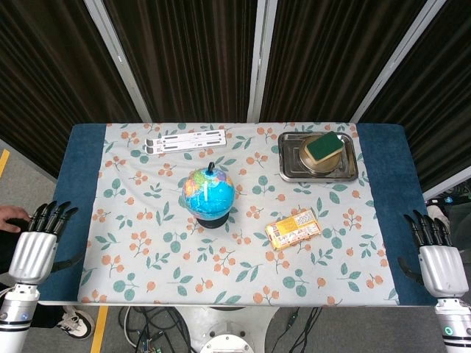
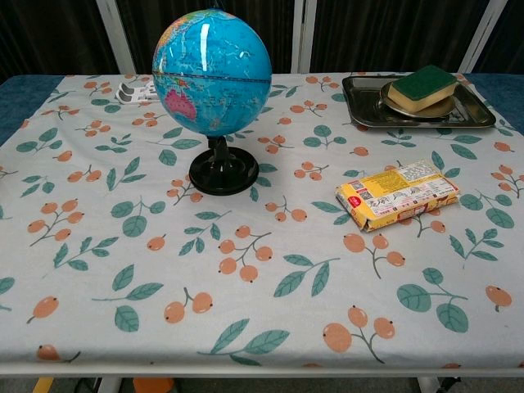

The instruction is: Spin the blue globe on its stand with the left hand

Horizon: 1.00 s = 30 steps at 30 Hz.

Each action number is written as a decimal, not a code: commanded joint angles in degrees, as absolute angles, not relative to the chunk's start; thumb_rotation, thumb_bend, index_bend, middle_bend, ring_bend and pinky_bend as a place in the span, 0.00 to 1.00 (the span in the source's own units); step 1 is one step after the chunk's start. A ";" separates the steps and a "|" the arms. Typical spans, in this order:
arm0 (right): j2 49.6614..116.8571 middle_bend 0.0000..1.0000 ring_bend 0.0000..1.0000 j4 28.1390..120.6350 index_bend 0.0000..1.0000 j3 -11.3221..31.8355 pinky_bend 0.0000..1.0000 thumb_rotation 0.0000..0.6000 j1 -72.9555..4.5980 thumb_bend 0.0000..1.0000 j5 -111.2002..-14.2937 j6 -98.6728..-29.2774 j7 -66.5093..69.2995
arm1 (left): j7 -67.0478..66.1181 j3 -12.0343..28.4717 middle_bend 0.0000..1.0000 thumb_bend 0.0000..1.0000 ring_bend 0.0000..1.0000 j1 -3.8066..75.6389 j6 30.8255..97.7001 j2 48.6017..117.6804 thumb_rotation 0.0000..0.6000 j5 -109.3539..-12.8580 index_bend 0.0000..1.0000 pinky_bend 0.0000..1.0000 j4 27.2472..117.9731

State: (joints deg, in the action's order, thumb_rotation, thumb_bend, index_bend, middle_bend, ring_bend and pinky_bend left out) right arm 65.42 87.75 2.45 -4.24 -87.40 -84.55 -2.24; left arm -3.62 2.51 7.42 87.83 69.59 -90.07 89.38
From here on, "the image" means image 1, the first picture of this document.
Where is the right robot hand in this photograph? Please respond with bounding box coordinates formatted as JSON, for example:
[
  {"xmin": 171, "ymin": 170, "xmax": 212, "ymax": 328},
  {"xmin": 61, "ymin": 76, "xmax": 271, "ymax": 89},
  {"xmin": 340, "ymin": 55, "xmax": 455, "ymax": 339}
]
[{"xmin": 397, "ymin": 209, "xmax": 470, "ymax": 299}]

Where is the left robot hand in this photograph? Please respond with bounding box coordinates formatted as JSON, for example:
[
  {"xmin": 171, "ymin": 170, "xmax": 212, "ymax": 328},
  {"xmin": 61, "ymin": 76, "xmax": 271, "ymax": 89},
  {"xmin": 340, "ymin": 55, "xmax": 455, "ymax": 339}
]
[{"xmin": 7, "ymin": 200, "xmax": 86, "ymax": 286}]

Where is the small globe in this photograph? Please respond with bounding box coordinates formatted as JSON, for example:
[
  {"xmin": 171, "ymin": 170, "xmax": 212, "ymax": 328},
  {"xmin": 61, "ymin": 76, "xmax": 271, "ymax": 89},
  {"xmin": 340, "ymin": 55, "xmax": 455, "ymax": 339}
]
[{"xmin": 183, "ymin": 161, "xmax": 236, "ymax": 229}]

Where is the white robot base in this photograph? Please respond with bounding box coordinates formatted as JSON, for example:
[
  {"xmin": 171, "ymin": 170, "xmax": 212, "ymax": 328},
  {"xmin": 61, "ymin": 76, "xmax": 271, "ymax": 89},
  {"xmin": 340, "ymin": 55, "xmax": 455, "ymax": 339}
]
[{"xmin": 172, "ymin": 305, "xmax": 280, "ymax": 353}]

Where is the person's hand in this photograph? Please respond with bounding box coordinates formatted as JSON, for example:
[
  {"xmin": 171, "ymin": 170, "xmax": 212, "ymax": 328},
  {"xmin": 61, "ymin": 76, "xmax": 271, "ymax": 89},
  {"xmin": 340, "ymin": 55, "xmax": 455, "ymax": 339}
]
[{"xmin": 0, "ymin": 205, "xmax": 31, "ymax": 233}]

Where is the white and black sneaker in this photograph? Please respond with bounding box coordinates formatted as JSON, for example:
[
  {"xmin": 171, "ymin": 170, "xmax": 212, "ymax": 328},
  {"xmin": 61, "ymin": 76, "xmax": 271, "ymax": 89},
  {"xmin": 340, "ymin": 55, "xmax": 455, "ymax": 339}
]
[{"xmin": 55, "ymin": 305, "xmax": 96, "ymax": 340}]

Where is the blue table cover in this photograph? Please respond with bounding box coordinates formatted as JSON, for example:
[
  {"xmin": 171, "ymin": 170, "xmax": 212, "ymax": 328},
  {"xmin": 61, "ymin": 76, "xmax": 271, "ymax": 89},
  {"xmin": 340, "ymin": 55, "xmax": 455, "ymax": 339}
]
[{"xmin": 38, "ymin": 123, "xmax": 437, "ymax": 307}]

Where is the floral tablecloth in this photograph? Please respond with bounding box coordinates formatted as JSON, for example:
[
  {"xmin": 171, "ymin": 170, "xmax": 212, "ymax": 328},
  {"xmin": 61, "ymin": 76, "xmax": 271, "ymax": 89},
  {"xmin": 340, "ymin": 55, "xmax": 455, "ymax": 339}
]
[{"xmin": 77, "ymin": 122, "xmax": 400, "ymax": 306}]

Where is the yellow food packet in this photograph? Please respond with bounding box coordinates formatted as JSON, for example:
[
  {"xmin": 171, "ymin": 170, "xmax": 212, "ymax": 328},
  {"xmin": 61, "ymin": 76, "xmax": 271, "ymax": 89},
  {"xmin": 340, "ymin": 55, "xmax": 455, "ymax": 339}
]
[{"xmin": 264, "ymin": 207, "xmax": 323, "ymax": 252}]

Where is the dark pleated curtain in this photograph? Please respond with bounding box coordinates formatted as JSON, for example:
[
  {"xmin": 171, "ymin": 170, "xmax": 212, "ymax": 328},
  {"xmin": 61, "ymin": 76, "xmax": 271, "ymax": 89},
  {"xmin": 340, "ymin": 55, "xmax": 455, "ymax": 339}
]
[
  {"xmin": 102, "ymin": 0, "xmax": 261, "ymax": 123},
  {"xmin": 0, "ymin": 0, "xmax": 143, "ymax": 177},
  {"xmin": 259, "ymin": 0, "xmax": 430, "ymax": 123},
  {"xmin": 358, "ymin": 0, "xmax": 471, "ymax": 192}
]

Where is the metal bowl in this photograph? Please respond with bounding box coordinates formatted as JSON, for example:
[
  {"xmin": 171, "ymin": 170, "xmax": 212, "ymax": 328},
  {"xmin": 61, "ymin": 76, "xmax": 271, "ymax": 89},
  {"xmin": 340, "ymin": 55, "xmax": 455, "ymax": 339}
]
[{"xmin": 298, "ymin": 135, "xmax": 345, "ymax": 176}]

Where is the green and yellow sponge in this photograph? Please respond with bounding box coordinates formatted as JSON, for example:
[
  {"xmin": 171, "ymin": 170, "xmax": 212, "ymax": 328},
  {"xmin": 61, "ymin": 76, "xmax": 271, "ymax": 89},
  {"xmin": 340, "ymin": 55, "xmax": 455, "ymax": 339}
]
[{"xmin": 303, "ymin": 131, "xmax": 345, "ymax": 163}]

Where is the rectangular metal tray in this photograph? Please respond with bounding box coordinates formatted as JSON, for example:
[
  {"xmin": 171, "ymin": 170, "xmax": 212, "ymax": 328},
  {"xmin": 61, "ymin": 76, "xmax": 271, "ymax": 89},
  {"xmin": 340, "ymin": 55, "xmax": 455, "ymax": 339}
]
[{"xmin": 277, "ymin": 131, "xmax": 360, "ymax": 183}]

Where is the white folding laptop stand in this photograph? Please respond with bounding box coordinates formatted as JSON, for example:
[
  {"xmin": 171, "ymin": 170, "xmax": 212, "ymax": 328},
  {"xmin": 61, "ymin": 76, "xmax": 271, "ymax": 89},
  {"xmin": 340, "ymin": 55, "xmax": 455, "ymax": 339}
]
[{"xmin": 142, "ymin": 128, "xmax": 227, "ymax": 154}]

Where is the white partition post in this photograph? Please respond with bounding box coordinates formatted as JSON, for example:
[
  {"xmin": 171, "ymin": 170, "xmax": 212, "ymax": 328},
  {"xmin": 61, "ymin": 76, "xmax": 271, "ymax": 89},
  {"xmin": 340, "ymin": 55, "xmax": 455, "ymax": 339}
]
[
  {"xmin": 83, "ymin": 0, "xmax": 152, "ymax": 123},
  {"xmin": 351, "ymin": 0, "xmax": 450, "ymax": 123},
  {"xmin": 422, "ymin": 175, "xmax": 471, "ymax": 202},
  {"xmin": 246, "ymin": 0, "xmax": 277, "ymax": 123}
]

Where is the white cable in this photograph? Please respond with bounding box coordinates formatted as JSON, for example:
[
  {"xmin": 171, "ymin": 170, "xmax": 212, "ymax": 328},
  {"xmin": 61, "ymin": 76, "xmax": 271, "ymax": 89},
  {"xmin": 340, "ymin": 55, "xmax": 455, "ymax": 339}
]
[{"xmin": 123, "ymin": 307, "xmax": 148, "ymax": 349}]

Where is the black cable bundle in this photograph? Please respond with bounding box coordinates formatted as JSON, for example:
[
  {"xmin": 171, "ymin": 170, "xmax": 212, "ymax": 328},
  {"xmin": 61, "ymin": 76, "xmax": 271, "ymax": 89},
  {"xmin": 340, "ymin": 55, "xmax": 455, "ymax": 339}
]
[{"xmin": 117, "ymin": 307, "xmax": 194, "ymax": 353}]

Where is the black cable with inline switch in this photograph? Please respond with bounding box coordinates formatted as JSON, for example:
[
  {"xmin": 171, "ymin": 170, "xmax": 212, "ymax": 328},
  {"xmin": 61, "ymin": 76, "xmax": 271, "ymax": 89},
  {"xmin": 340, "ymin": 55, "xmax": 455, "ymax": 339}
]
[{"xmin": 268, "ymin": 307, "xmax": 323, "ymax": 353}]

